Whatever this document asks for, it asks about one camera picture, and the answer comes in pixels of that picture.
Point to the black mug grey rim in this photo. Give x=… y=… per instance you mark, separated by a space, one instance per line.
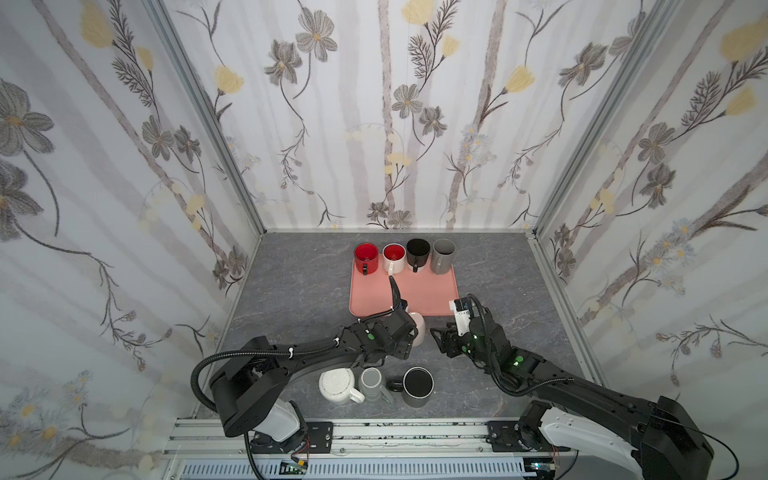
x=416 y=386

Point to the white ribbed-base mug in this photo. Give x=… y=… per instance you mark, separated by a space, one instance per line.
x=338 y=386

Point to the red mug black handle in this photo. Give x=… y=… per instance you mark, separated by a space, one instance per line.
x=366 y=258

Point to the black mug white base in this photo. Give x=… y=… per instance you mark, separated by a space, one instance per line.
x=417 y=253

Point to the tall grey mug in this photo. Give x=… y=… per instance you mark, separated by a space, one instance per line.
x=442 y=256

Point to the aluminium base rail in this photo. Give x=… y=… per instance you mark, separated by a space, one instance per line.
x=386 y=437

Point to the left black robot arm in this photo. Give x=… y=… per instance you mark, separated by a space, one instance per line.
x=243 y=386

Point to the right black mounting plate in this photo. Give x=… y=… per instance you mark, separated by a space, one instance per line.
x=507 y=436

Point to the right aluminium corner post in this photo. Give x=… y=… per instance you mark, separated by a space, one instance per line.
x=649 y=33

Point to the pale pink mug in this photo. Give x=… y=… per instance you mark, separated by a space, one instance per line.
x=420 y=323

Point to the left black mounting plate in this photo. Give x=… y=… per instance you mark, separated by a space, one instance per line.
x=313 y=438

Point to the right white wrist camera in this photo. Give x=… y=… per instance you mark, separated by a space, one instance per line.
x=462 y=311

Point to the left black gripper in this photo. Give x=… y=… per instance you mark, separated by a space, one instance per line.
x=404 y=350

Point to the white mug red inside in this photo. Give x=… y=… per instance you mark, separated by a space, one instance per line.
x=394 y=258

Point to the small grey mug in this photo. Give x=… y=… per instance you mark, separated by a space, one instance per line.
x=372 y=386

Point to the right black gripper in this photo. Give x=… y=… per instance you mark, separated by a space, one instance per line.
x=447 y=341

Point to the white ventilated cable duct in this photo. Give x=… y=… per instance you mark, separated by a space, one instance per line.
x=397 y=468

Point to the pink plastic tray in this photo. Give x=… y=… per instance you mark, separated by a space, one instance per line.
x=425 y=292

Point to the black mounting plate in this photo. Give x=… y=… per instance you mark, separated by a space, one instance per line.
x=507 y=436
x=313 y=438

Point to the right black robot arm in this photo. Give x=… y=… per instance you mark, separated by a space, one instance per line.
x=662 y=439

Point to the left aluminium corner post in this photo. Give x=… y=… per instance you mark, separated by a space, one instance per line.
x=203 y=107

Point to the aluminium corner post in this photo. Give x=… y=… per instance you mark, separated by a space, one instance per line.
x=203 y=107
x=649 y=33

